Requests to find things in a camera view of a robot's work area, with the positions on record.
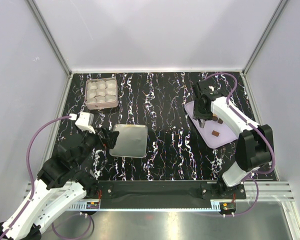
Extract metal tongs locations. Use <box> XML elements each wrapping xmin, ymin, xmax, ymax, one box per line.
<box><xmin>198</xmin><ymin>119</ymin><xmax>206</xmax><ymax>129</ymax></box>

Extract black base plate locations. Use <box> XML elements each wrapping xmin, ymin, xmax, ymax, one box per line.
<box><xmin>98</xmin><ymin>180</ymin><xmax>247</xmax><ymax>203</ymax></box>

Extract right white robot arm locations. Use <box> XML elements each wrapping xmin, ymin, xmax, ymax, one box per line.
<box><xmin>192</xmin><ymin>81</ymin><xmax>275</xmax><ymax>199</ymax></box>

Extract left orange connector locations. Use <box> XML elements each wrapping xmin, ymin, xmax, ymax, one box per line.
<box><xmin>86</xmin><ymin>201</ymin><xmax>100</xmax><ymax>209</ymax></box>

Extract silver metal box lid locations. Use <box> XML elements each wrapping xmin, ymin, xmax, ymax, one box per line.
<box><xmin>109</xmin><ymin>124</ymin><xmax>148</xmax><ymax>158</ymax></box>

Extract pink chocolate box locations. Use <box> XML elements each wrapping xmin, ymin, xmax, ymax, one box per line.
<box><xmin>84</xmin><ymin>77</ymin><xmax>119</xmax><ymax>110</ymax></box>

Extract dark round chocolate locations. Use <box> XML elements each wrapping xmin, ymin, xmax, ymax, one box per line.
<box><xmin>212</xmin><ymin>116</ymin><xmax>218</xmax><ymax>122</ymax></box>

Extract right orange connector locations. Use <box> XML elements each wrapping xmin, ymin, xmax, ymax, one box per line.
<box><xmin>222</xmin><ymin>202</ymin><xmax>236</xmax><ymax>211</ymax></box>

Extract white cable duct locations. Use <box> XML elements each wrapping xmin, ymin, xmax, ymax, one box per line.
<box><xmin>67</xmin><ymin>199</ymin><xmax>221</xmax><ymax>213</ymax></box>

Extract dark rectangular chocolate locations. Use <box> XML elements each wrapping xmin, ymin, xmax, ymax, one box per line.
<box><xmin>211</xmin><ymin>130</ymin><xmax>220</xmax><ymax>137</ymax></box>

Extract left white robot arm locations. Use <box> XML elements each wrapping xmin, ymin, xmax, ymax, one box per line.
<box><xmin>0</xmin><ymin>128</ymin><xmax>119</xmax><ymax>240</ymax></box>

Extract lavender plastic tray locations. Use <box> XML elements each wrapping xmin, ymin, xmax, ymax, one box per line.
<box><xmin>184</xmin><ymin>101</ymin><xmax>237</xmax><ymax>149</ymax></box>

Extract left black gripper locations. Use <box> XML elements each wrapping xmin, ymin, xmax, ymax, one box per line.
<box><xmin>74</xmin><ymin>125</ymin><xmax>119</xmax><ymax>168</ymax></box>

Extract dark square chocolate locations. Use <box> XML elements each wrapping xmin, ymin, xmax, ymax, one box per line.
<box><xmin>217</xmin><ymin>119</ymin><xmax>223</xmax><ymax>125</ymax></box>

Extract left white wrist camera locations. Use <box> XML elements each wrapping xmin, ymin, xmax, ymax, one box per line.
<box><xmin>69</xmin><ymin>111</ymin><xmax>96</xmax><ymax>134</ymax></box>

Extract orange connector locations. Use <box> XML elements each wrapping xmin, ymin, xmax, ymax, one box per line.
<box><xmin>222</xmin><ymin>202</ymin><xmax>236</xmax><ymax>211</ymax></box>
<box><xmin>86</xmin><ymin>201</ymin><xmax>100</xmax><ymax>209</ymax></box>

